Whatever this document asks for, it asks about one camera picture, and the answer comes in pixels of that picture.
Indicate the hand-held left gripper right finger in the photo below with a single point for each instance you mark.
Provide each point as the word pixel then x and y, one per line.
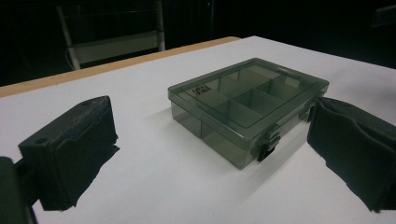
pixel 351 146

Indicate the metal stand frame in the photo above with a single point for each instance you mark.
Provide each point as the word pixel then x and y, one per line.
pixel 115 46

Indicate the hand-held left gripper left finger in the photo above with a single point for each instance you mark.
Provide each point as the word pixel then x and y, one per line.
pixel 71 146

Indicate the grey transparent compartment box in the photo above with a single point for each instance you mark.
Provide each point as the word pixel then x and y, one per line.
pixel 246 109

